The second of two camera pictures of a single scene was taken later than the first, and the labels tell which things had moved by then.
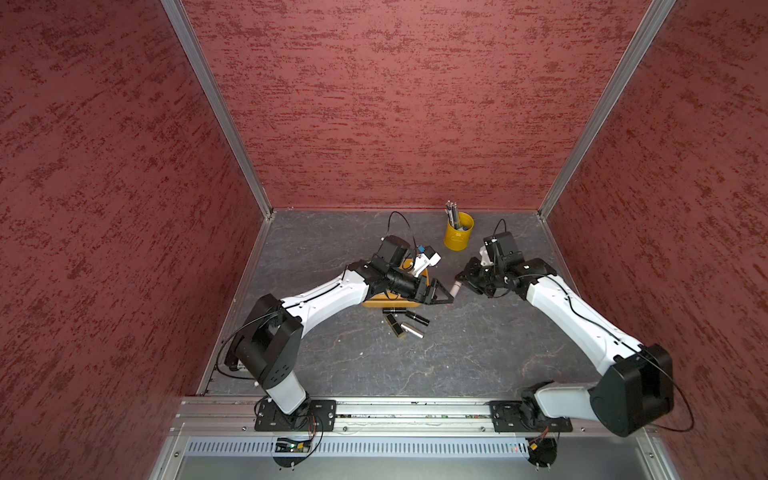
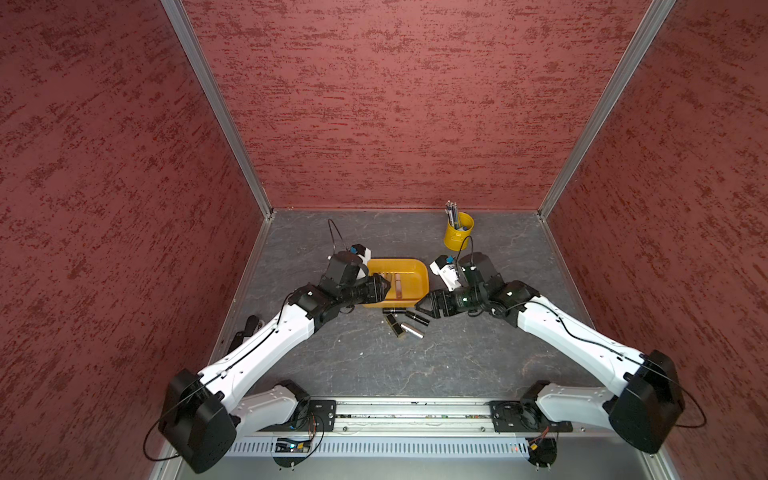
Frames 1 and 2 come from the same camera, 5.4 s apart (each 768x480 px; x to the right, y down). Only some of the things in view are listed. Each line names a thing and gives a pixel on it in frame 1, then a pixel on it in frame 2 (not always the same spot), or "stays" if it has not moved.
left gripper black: [426, 299] to [375, 291]
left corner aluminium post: [217, 99] stays
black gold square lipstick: [395, 325] stays
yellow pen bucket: [457, 239] stays
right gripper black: [468, 277] to [434, 296]
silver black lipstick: [413, 330] stays
